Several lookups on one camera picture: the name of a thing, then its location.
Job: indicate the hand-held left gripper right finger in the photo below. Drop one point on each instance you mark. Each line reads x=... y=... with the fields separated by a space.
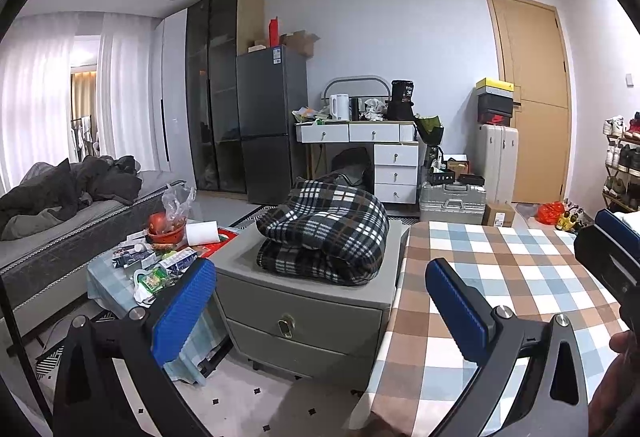
x=457 y=312

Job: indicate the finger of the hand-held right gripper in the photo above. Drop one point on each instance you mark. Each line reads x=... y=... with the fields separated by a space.
x=607 y=267
x=620 y=232

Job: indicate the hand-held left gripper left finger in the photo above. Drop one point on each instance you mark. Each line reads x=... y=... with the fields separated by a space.
x=182 y=312

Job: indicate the plaid fleece jacket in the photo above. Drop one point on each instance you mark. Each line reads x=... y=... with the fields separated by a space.
x=325 y=232

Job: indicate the clothes drying rack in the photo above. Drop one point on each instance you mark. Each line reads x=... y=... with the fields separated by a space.
x=82 y=137

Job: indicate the person's right hand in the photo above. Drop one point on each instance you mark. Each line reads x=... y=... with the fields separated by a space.
x=620 y=382

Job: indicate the green snack packet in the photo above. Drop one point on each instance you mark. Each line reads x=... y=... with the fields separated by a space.
x=150 y=282

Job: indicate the yellow shoes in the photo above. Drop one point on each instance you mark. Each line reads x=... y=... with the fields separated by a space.
x=570 y=221

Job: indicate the blue white carton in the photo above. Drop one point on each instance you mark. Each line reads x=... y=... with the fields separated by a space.
x=177 y=261

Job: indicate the checked tablecloth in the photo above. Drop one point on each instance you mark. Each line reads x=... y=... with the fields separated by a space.
x=500 y=257

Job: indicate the orange plastic bag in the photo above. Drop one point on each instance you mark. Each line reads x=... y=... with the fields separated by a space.
x=551 y=213

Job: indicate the shoe rack with shoes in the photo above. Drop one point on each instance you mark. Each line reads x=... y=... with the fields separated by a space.
x=622 y=157

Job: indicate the red bowl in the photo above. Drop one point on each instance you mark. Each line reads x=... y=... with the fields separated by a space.
x=167 y=233

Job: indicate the low table with blue cover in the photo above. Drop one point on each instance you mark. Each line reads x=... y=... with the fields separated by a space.
x=107 y=282

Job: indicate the white paper roll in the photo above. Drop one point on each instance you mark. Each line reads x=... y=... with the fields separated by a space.
x=201 y=233

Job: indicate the flat red box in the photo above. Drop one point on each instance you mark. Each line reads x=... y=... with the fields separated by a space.
x=225 y=237

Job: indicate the small cardboard box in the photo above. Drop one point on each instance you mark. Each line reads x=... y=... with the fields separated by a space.
x=498 y=214

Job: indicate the silver aluminium suitcase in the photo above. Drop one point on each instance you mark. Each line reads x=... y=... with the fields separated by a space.
x=450 y=204

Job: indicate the clear plastic bag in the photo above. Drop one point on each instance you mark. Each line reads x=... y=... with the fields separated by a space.
x=177 y=202

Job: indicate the grey nightstand with drawers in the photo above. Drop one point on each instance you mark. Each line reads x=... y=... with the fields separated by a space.
x=300 y=317

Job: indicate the flat black box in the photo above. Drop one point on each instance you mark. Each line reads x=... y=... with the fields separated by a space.
x=471 y=180

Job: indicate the black carton box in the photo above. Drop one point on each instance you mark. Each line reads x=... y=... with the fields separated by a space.
x=441 y=176

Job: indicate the white hard-shell suitcase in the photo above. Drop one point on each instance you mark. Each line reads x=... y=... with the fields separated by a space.
x=497 y=162

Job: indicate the grey sofa bed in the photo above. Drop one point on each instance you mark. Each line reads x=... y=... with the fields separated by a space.
x=60 y=242

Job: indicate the brown open box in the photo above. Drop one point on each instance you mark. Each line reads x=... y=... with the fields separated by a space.
x=457 y=165

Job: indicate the black pole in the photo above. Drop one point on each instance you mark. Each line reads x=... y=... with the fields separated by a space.
x=20 y=347

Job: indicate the white desk with drawers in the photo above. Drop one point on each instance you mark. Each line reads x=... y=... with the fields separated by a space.
x=395 y=157

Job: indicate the black red shoe box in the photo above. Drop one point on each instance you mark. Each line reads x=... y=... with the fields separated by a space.
x=495 y=118

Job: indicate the dark grey bedding pile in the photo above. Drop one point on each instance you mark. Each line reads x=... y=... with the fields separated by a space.
x=50 y=192

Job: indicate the dark grey bag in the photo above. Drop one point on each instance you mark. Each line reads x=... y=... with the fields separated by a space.
x=352 y=167

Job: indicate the light wooden door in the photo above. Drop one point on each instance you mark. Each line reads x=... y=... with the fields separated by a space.
x=535 y=67

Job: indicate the wrapped green bouquet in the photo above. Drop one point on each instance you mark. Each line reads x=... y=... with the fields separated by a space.
x=428 y=128

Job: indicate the yellow shoe box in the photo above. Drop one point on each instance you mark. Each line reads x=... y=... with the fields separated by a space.
x=494 y=86

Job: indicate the dark grey fridge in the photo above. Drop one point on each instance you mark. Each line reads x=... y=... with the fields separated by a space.
x=270 y=117

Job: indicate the crumpled white paper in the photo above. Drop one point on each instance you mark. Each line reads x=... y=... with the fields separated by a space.
x=374 y=109

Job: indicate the black printed bag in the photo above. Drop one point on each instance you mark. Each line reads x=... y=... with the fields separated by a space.
x=401 y=99

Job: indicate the white wardrobe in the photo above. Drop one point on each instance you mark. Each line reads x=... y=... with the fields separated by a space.
x=172 y=92

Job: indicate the dark glass-door wardrobe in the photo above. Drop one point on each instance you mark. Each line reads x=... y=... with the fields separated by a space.
x=215 y=92

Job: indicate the black tumbler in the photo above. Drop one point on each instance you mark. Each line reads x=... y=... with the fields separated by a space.
x=355 y=109

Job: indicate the white sheer curtain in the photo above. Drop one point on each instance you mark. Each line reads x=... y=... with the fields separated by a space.
x=125 y=92

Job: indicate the white electric kettle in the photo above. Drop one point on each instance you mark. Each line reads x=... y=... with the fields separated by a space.
x=339 y=107

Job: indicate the arched grey mirror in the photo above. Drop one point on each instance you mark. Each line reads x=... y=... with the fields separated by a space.
x=350 y=82

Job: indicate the open cardboard box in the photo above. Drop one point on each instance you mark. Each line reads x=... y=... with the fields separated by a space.
x=300 y=44

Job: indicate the tall red box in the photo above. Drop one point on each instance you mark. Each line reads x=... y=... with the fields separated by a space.
x=273 y=32

